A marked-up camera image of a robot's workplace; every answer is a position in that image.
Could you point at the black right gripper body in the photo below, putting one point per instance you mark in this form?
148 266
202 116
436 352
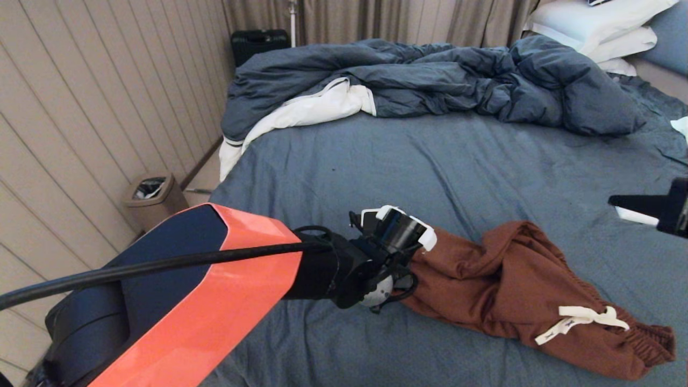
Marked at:
678 209

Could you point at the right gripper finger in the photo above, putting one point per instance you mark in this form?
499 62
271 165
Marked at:
642 200
645 211

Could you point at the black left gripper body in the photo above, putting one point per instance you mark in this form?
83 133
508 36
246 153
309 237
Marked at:
384 279

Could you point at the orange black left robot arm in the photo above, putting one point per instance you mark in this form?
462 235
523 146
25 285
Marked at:
242 290

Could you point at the white flat strip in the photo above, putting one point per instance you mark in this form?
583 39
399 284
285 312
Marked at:
637 216

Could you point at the white cloth piece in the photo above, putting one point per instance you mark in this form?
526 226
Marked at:
681 129

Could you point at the blue bed sheet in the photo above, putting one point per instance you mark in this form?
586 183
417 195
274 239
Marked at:
430 161

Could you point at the small white pillow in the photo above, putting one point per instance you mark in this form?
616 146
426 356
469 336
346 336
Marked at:
617 67

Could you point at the flat white pillow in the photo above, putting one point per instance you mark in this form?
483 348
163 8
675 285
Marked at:
626 47

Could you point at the blue pillow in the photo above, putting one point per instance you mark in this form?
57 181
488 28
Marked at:
672 40

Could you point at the large white pillow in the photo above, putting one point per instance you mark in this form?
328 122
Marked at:
586 22

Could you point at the white blanket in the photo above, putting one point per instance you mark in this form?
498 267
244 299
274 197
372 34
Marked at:
312 107

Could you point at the dark patterned item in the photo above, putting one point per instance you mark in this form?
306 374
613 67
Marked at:
602 2

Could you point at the thin metal floor rod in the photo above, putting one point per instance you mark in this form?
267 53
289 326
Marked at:
199 191

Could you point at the dark blue crumpled duvet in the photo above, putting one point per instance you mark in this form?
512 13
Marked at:
457 78

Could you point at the beige trash bin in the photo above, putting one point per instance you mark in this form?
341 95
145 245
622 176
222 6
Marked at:
161 207

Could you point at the grey trash bag liner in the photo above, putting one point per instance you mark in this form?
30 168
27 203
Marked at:
148 189

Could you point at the beige curtain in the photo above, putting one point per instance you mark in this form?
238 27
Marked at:
376 21

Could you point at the black hard suitcase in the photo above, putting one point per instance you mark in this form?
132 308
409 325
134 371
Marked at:
258 43

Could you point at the white stand pole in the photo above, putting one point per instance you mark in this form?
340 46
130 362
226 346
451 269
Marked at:
293 24

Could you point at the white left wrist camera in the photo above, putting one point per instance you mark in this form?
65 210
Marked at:
427 237

